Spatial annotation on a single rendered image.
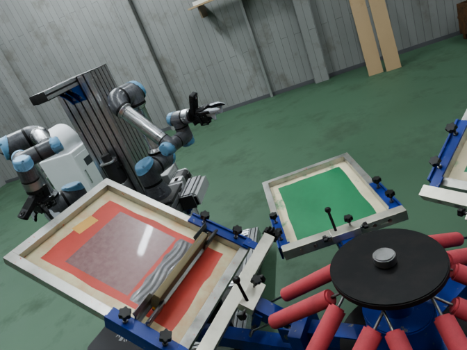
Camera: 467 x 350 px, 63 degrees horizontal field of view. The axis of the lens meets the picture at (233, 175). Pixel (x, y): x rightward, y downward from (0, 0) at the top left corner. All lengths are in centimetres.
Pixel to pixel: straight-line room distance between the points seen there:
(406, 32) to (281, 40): 245
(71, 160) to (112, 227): 489
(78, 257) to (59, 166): 517
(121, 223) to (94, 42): 782
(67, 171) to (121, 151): 441
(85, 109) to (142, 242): 99
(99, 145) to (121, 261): 97
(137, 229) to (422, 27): 773
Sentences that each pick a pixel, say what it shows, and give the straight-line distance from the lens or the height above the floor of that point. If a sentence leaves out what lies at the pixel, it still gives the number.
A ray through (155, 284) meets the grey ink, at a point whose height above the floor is 125.
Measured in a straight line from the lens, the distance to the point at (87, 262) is 167.
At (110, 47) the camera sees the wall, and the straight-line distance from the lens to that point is 928.
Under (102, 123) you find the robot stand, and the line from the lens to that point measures 237.
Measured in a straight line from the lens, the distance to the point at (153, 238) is 173.
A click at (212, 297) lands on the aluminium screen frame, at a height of 115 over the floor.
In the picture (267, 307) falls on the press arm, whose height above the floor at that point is 109.
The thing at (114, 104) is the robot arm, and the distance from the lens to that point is 210.
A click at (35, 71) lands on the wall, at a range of 1029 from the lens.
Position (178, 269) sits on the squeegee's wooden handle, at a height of 130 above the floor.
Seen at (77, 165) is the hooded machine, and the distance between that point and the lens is 663.
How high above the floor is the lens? 208
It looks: 23 degrees down
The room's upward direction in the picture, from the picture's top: 22 degrees counter-clockwise
